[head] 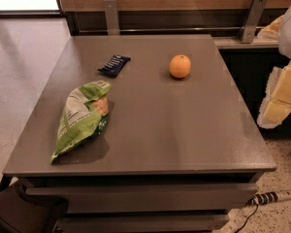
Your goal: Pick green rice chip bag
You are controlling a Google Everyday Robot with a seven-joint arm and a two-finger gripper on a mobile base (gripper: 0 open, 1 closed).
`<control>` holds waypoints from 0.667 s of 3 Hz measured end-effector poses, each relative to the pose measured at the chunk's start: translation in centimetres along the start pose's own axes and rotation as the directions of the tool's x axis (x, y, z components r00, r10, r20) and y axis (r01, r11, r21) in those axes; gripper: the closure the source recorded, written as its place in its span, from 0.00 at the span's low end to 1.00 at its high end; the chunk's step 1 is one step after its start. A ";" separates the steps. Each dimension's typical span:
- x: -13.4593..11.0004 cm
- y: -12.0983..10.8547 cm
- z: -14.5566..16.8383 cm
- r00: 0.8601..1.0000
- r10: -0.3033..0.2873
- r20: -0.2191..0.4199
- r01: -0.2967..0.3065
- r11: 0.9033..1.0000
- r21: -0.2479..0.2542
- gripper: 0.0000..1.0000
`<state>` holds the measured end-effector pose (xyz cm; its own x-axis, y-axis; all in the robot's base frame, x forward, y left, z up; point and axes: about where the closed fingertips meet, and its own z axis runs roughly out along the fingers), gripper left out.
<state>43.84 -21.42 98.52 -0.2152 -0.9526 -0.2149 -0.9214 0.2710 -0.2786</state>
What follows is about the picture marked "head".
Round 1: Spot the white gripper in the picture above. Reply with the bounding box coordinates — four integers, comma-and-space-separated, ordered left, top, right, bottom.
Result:
257, 6, 291, 129

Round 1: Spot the green rice chip bag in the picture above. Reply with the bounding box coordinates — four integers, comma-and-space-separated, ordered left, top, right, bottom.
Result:
50, 81, 112, 163

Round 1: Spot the orange fruit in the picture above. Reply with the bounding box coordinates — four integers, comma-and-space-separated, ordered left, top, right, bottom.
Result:
169, 54, 191, 79

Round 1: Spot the grey table with drawers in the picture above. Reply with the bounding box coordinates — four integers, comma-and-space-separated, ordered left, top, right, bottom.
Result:
4, 35, 276, 233

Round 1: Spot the white power strip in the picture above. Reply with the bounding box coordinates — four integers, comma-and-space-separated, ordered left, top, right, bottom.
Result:
246, 190, 291, 206

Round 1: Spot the dark blue snack bar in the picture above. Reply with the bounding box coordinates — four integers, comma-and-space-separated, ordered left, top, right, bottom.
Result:
99, 54, 131, 78

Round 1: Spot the black chair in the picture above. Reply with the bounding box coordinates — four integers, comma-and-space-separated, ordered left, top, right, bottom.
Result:
0, 181, 68, 233

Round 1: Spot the right metal bracket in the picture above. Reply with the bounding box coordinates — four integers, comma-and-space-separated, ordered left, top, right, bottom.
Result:
240, 0, 268, 44

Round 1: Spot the metal bracket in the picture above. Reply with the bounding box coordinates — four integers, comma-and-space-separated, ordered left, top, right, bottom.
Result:
103, 0, 120, 35
240, 0, 268, 44

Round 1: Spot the black cable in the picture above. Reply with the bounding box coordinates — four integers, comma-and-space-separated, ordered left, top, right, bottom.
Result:
234, 203, 260, 233

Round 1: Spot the left metal bracket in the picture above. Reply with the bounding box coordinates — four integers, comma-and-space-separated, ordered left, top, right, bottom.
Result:
103, 0, 120, 35

